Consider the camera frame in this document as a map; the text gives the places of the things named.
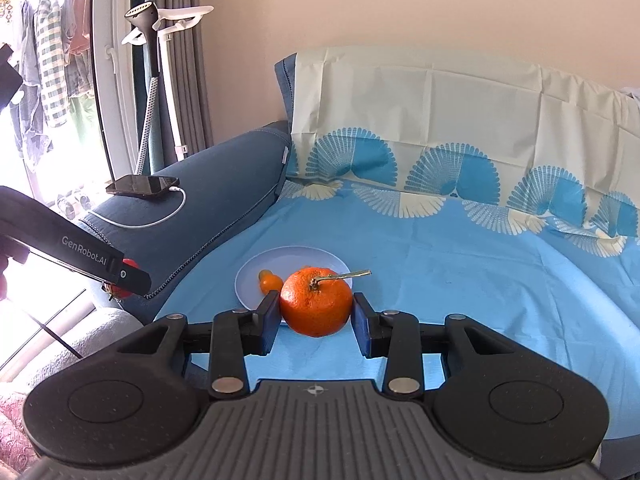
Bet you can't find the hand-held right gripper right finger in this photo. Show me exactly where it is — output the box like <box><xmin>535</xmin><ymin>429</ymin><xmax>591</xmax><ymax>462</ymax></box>
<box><xmin>352</xmin><ymin>292</ymin><xmax>506</xmax><ymax>398</ymax></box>

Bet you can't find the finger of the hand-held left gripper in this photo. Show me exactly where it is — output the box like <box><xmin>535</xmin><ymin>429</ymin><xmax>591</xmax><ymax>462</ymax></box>
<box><xmin>111</xmin><ymin>254</ymin><xmax>151</xmax><ymax>297</ymax></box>

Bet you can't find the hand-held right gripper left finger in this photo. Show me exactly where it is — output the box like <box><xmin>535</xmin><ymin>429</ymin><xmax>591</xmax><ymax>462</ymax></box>
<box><xmin>120</xmin><ymin>291</ymin><xmax>281</xmax><ymax>398</ymax></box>

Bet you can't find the red cherry tomato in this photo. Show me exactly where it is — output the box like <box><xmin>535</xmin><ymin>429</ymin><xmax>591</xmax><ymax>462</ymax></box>
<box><xmin>101</xmin><ymin>258</ymin><xmax>140</xmax><ymax>301</ymax></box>

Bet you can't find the small mandarin orange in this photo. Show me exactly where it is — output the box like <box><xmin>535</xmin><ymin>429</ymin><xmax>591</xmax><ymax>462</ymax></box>
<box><xmin>257</xmin><ymin>268</ymin><xmax>285</xmax><ymax>295</ymax></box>

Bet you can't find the mandarin orange with stem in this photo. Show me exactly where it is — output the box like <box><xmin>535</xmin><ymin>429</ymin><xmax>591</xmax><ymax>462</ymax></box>
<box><xmin>279</xmin><ymin>266</ymin><xmax>372</xmax><ymax>338</ymax></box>

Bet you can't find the light blue plate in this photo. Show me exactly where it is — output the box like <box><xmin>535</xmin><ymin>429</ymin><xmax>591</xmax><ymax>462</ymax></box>
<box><xmin>234</xmin><ymin>246</ymin><xmax>352</xmax><ymax>328</ymax></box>

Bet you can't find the white fluffy cloth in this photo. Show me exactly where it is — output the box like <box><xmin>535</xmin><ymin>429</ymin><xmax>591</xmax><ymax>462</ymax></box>
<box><xmin>0</xmin><ymin>307</ymin><xmax>148</xmax><ymax>391</ymax></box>

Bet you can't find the black smartphone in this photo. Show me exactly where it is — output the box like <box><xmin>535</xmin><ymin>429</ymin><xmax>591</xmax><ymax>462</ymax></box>
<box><xmin>105</xmin><ymin>175</ymin><xmax>181</xmax><ymax>197</ymax></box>

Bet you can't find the blue fan-print bed sheet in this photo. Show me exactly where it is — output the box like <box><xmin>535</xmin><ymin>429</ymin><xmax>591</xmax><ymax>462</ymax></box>
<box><xmin>152</xmin><ymin>45</ymin><xmax>640</xmax><ymax>461</ymax></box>

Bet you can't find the green garment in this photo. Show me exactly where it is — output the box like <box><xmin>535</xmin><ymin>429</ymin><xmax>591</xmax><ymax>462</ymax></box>
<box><xmin>67</xmin><ymin>94</ymin><xmax>99</xmax><ymax>153</ymax></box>

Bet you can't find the grey-blue garment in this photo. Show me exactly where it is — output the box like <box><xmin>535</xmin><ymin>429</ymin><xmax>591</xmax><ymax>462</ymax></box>
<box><xmin>7</xmin><ymin>0</ymin><xmax>53</xmax><ymax>171</ymax></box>

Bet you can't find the dark flat object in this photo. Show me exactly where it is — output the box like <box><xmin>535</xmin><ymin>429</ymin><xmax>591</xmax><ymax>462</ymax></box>
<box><xmin>0</xmin><ymin>42</ymin><xmax>23</xmax><ymax>108</ymax></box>

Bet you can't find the pink textured cloth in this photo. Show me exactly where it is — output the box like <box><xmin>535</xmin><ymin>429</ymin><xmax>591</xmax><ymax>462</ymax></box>
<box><xmin>0</xmin><ymin>390</ymin><xmax>41</xmax><ymax>473</ymax></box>

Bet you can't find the plaid shirt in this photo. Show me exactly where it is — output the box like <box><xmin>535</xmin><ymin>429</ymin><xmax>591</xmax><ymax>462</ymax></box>
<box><xmin>32</xmin><ymin>0</ymin><xmax>71</xmax><ymax>121</ymax></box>

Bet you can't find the pink garment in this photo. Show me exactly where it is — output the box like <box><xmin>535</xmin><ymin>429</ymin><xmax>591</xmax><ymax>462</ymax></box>
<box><xmin>67</xmin><ymin>0</ymin><xmax>95</xmax><ymax>57</ymax></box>

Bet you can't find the white steamer stand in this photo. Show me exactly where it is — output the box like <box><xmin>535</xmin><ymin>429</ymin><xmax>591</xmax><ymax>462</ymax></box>
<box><xmin>121</xmin><ymin>5</ymin><xmax>215</xmax><ymax>157</ymax></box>

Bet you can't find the white charging cable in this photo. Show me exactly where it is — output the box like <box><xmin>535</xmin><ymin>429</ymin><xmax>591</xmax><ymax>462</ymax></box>
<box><xmin>90</xmin><ymin>186</ymin><xmax>187</xmax><ymax>228</ymax></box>

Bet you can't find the white window frame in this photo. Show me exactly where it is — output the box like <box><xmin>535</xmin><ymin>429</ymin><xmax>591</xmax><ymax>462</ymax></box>
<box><xmin>91</xmin><ymin>0</ymin><xmax>143</xmax><ymax>183</ymax></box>

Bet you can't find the black garment steamer with hose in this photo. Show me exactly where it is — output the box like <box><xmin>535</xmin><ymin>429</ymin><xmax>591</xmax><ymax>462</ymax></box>
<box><xmin>125</xmin><ymin>2</ymin><xmax>162</xmax><ymax>177</ymax></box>

